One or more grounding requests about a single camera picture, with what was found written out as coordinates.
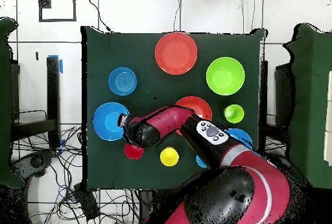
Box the orange bowl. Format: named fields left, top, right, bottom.
left=154, top=32, right=198, bottom=76
left=174, top=95, right=213, bottom=136

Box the small blue bowl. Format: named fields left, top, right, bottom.
left=108, top=67, right=138, bottom=97

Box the large blue bowl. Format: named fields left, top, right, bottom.
left=224, top=128, right=254, bottom=153
left=92, top=101, right=130, bottom=142

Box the green bowl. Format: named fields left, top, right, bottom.
left=206, top=56, right=246, bottom=96

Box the yellow cup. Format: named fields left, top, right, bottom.
left=160, top=146, right=180, bottom=167

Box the red cup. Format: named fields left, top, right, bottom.
left=124, top=142, right=144, bottom=160

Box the dark green tablecloth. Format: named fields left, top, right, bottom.
left=80, top=25, right=267, bottom=191

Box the lime green cup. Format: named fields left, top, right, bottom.
left=223, top=104, right=245, bottom=124

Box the black power brick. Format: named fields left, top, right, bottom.
left=73, top=183, right=101, bottom=221

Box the green cloth side table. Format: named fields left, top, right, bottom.
left=0, top=17, right=25, bottom=189
left=281, top=23, right=332, bottom=190

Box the black floor cable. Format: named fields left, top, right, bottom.
left=86, top=0, right=113, bottom=33

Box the tangle of cables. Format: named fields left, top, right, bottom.
left=12, top=125, right=141, bottom=224

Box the black metal frame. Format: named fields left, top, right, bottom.
left=10, top=56, right=62, bottom=148

